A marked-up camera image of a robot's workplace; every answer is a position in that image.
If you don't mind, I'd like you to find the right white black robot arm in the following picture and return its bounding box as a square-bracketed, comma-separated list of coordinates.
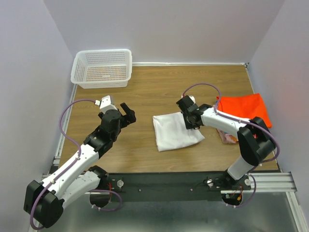
[176, 95, 279, 189]

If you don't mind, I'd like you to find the folded orange t shirt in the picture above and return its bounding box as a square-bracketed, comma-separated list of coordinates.
[218, 93, 272, 128]

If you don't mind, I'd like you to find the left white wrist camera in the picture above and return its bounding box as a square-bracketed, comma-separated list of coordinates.
[95, 95, 117, 114]

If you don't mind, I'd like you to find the aluminium front frame rail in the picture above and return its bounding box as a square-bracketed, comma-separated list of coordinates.
[38, 172, 297, 194]

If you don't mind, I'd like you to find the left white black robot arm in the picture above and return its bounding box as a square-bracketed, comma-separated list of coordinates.
[24, 99, 136, 231]

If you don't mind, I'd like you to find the aluminium frame rail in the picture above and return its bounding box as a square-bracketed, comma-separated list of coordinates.
[48, 84, 77, 174]
[132, 62, 248, 67]
[38, 172, 297, 194]

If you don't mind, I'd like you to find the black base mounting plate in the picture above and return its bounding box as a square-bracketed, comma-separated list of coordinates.
[97, 171, 252, 202]

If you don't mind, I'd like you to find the white plastic perforated basket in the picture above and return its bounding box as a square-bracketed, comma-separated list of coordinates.
[70, 49, 132, 89]

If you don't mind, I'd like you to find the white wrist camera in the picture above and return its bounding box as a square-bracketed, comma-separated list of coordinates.
[188, 95, 196, 103]
[95, 95, 117, 114]

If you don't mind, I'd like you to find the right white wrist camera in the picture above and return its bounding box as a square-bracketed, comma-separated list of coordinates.
[188, 95, 196, 103]

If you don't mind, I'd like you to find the white t shirt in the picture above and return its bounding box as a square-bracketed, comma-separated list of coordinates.
[153, 112, 205, 152]

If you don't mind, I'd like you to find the aluminium left frame rail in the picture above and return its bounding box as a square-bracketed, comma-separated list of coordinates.
[48, 84, 77, 174]

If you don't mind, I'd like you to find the folded pink printed t shirt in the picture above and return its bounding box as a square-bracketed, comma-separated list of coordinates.
[217, 129, 239, 144]

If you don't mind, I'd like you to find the aluminium back frame rail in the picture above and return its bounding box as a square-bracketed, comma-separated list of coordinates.
[132, 62, 248, 67]

